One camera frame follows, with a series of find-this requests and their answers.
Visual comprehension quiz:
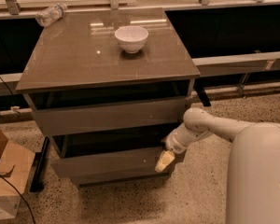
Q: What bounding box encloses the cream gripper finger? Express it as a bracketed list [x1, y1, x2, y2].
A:
[155, 150, 175, 173]

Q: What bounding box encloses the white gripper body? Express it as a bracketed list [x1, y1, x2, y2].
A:
[165, 132, 187, 155]

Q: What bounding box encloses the grey drawer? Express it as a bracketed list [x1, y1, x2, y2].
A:
[70, 172, 171, 188]
[52, 122, 178, 178]
[33, 97, 189, 136]

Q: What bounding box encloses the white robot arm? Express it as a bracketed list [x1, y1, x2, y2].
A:
[155, 107, 280, 224]

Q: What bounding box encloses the grey top drawer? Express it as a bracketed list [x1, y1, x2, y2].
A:
[33, 97, 189, 136]

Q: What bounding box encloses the grey glossy drawer cabinet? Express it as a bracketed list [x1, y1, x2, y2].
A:
[15, 7, 201, 189]

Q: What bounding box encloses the grey bottom drawer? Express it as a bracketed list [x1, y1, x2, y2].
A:
[70, 172, 171, 188]

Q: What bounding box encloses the black leg behind cabinet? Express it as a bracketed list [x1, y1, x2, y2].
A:
[194, 80, 211, 106]

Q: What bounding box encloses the white ceramic bowl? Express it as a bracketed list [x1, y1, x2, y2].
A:
[115, 25, 148, 53]

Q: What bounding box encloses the black left floor leg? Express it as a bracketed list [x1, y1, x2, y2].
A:
[30, 137, 49, 192]

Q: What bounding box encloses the brown cardboard box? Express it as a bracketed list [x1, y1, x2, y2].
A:
[0, 130, 35, 220]

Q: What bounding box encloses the clear plastic water bottle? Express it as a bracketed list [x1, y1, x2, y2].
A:
[35, 3, 67, 27]

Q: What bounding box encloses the black cable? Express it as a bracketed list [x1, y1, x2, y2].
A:
[0, 165, 36, 224]

